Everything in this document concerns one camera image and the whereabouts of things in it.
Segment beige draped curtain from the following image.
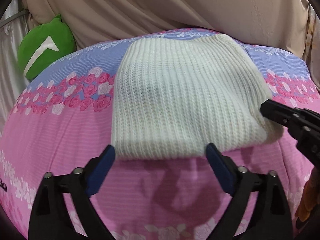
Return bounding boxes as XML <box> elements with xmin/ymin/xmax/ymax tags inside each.
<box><xmin>21</xmin><ymin>0</ymin><xmax>320</xmax><ymax>91</ymax></box>

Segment black eyeglasses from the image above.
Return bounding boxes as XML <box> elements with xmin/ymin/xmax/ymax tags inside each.
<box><xmin>0</xmin><ymin>179</ymin><xmax>8</xmax><ymax>192</ymax></box>

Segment green plush pillow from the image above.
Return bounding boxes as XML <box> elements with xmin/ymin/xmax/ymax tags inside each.
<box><xmin>17</xmin><ymin>14</ymin><xmax>76</xmax><ymax>80</ymax></box>

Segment person right hand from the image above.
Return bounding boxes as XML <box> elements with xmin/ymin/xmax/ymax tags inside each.
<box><xmin>295</xmin><ymin>168</ymin><xmax>319</xmax><ymax>222</ymax></box>

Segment white satin curtain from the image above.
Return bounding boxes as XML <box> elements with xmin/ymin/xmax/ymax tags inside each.
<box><xmin>0</xmin><ymin>0</ymin><xmax>29</xmax><ymax>130</ymax></box>

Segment grey metal rod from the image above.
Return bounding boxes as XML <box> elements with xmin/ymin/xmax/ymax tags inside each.
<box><xmin>0</xmin><ymin>10</ymin><xmax>28</xmax><ymax>28</ymax></box>

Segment white red black knit sweater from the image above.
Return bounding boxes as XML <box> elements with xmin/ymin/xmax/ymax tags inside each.
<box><xmin>111</xmin><ymin>34</ymin><xmax>283</xmax><ymax>160</ymax></box>

